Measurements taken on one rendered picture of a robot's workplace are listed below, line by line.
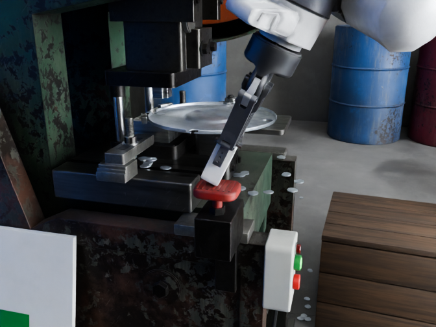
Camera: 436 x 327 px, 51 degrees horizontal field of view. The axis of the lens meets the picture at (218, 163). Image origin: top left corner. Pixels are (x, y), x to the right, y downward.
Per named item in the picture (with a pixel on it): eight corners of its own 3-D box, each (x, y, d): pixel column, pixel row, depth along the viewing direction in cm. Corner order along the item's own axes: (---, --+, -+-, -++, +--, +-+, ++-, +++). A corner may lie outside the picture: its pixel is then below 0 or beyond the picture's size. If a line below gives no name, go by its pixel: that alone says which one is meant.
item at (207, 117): (174, 102, 121) (174, 98, 120) (284, 108, 113) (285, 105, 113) (125, 128, 94) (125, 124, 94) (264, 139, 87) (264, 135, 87)
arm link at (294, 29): (329, 17, 64) (310, 53, 66) (250, -23, 65) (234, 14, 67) (326, 20, 53) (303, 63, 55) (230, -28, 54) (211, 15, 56)
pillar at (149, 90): (156, 122, 118) (153, 67, 114) (152, 124, 116) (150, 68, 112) (148, 122, 119) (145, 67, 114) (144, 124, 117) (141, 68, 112)
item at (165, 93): (173, 95, 107) (172, 79, 106) (165, 98, 103) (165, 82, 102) (160, 94, 108) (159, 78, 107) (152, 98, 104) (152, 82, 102)
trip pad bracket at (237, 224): (242, 290, 85) (244, 192, 79) (230, 322, 76) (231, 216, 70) (211, 285, 86) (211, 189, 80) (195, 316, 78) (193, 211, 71)
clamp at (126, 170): (159, 156, 101) (157, 110, 98) (125, 183, 86) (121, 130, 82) (134, 154, 102) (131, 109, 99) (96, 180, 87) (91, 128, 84)
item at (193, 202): (242, 147, 128) (242, 126, 126) (191, 213, 87) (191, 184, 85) (143, 139, 136) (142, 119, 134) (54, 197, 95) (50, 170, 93)
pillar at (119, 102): (128, 139, 103) (123, 76, 99) (123, 141, 101) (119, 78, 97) (119, 138, 104) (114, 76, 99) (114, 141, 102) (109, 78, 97)
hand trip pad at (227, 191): (242, 222, 76) (242, 180, 74) (233, 239, 71) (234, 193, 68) (202, 217, 78) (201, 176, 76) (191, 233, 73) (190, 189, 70)
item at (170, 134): (191, 126, 114) (190, 108, 113) (169, 143, 100) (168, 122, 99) (157, 124, 116) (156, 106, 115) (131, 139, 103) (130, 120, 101)
